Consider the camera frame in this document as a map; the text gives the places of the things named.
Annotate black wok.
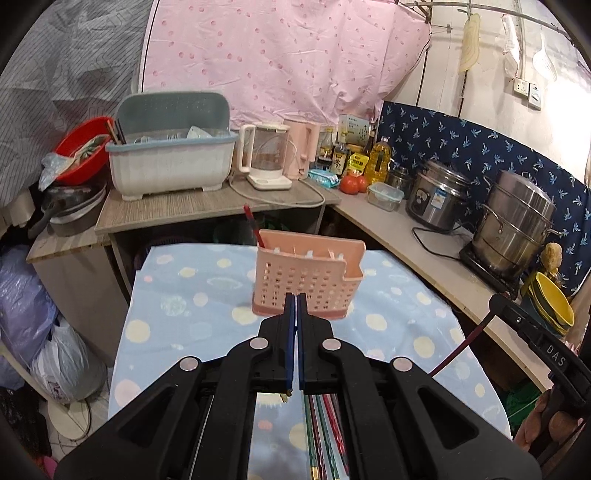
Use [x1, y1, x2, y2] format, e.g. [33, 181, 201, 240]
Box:
[28, 182, 108, 238]

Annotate dark green bowl stack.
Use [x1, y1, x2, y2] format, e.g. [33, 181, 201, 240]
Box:
[521, 281, 571, 337]

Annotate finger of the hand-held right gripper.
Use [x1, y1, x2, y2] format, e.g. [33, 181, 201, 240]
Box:
[488, 293, 581, 385]

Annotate brown chopstick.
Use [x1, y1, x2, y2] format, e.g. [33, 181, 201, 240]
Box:
[314, 393, 329, 480]
[329, 393, 348, 480]

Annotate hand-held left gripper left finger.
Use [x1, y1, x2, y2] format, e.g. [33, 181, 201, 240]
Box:
[54, 293, 296, 480]

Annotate steel steamer pot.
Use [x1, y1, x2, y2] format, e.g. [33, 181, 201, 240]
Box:
[471, 169, 557, 280]

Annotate green net bag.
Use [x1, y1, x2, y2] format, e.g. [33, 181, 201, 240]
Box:
[505, 388, 546, 421]

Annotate white round fan base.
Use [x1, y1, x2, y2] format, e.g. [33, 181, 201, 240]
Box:
[48, 399, 109, 437]

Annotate pink perforated utensil holder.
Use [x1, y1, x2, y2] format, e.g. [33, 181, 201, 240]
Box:
[252, 228, 366, 320]

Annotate yellow cooking oil bottle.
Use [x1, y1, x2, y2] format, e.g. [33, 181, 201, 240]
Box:
[365, 137, 392, 185]

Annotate metal hanging rod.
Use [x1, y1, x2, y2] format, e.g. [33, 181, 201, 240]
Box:
[399, 0, 583, 47]

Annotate pink kettle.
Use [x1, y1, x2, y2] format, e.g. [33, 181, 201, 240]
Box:
[283, 117, 321, 181]

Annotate white kettle cord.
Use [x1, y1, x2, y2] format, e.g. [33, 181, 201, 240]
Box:
[228, 178, 326, 213]

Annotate clear plastic bag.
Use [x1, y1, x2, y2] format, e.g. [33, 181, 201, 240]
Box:
[38, 152, 77, 191]

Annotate white hanging strainer ladle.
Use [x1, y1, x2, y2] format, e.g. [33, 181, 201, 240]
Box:
[533, 32, 558, 84]

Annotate steel rice cooker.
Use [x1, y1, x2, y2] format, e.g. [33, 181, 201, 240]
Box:
[406, 159, 472, 233]

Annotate beige hanging rice paddle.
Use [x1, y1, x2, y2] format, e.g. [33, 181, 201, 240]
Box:
[458, 13, 481, 75]

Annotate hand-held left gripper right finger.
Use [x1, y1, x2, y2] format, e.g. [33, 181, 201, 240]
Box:
[298, 293, 541, 480]

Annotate dark soy sauce bottle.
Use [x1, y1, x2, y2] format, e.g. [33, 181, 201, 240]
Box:
[331, 142, 349, 178]

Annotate purple plastic bag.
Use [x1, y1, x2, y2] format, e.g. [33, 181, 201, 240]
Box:
[0, 249, 58, 388]

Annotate glass food container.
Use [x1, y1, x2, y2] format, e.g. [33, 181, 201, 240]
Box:
[367, 182, 404, 212]

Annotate white hanging cloth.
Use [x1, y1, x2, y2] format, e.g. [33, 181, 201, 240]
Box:
[501, 15, 522, 79]

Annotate beige counter board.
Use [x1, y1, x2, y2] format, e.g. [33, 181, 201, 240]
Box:
[332, 191, 568, 393]

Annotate grey striped cloth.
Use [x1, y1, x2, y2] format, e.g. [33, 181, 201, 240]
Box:
[0, 0, 158, 208]

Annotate white green carton box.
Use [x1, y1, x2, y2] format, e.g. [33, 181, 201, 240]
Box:
[338, 114, 371, 146]

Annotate navy leaf print cloth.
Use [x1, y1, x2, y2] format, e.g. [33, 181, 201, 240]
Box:
[376, 100, 591, 296]

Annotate blue wet wipes pack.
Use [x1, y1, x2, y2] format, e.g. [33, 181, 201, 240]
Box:
[308, 168, 341, 190]

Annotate yellow bowl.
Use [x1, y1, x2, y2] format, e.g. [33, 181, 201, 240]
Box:
[533, 271, 575, 326]

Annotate black induction cooker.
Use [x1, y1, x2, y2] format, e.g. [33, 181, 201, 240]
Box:
[458, 242, 522, 298]

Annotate brown loofah scrubber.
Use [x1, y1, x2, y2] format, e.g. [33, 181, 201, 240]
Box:
[542, 242, 564, 278]

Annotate pink dotted hanging cloth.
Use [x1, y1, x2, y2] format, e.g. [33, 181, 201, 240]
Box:
[139, 0, 432, 139]

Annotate white plastic bag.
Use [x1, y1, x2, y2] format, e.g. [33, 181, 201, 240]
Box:
[30, 318, 105, 402]

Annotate small steel pot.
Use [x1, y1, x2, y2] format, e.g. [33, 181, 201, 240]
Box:
[387, 166, 414, 199]

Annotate grey white dish drainer box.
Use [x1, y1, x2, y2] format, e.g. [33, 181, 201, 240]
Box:
[105, 91, 237, 201]

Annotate grey wood cabinet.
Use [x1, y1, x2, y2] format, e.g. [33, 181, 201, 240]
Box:
[95, 178, 342, 296]

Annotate black power cord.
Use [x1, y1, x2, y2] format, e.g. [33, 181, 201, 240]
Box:
[411, 226, 467, 257]

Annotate person's right hand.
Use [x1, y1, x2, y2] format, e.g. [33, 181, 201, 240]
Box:
[512, 391, 585, 457]

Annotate red chopstick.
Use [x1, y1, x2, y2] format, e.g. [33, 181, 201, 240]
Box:
[243, 205, 266, 248]
[431, 308, 494, 376]

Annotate red plastic basin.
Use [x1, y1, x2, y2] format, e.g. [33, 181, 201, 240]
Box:
[54, 116, 115, 186]

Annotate green vegetables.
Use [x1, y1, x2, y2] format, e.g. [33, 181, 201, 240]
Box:
[75, 137, 106, 161]

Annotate white glass kettle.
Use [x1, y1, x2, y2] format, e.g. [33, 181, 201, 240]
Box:
[236, 121, 294, 191]

